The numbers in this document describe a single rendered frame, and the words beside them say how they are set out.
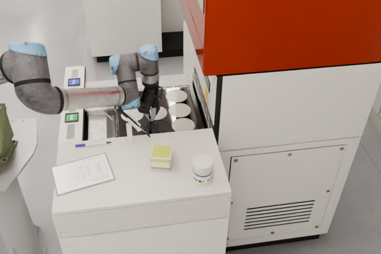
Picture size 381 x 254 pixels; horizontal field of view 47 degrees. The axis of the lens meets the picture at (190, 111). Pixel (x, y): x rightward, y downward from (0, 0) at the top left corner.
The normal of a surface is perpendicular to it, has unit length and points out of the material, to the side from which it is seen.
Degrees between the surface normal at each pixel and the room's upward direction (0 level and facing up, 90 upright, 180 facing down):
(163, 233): 90
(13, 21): 0
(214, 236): 90
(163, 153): 0
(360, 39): 90
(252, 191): 90
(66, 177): 0
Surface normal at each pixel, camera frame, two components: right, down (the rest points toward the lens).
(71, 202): 0.01, -0.77
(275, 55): 0.16, 0.63
